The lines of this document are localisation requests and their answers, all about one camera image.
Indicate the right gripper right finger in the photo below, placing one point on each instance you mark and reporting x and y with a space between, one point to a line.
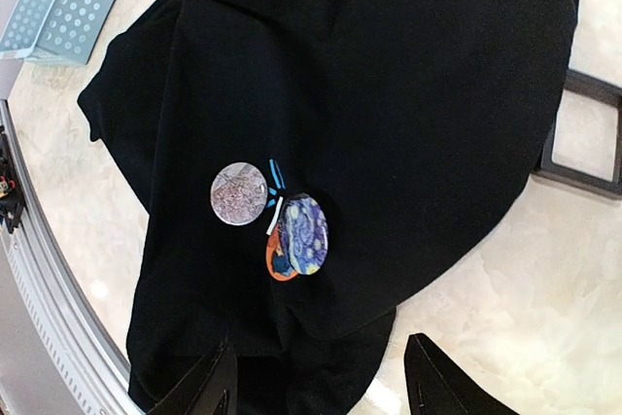
436 385

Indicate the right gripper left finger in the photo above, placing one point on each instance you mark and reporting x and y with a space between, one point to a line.
197 385

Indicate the starry night blue brooch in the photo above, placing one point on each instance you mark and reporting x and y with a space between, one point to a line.
304 234

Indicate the black garment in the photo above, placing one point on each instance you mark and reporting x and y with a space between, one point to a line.
415 124

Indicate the orange portrait brooch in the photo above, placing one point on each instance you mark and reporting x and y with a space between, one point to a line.
277 264

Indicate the pale pink round brooch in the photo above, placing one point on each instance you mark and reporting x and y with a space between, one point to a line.
238 194

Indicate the blue plastic basket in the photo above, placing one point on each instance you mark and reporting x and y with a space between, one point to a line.
54 32

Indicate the aluminium front rail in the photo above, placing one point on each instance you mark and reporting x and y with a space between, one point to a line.
91 369

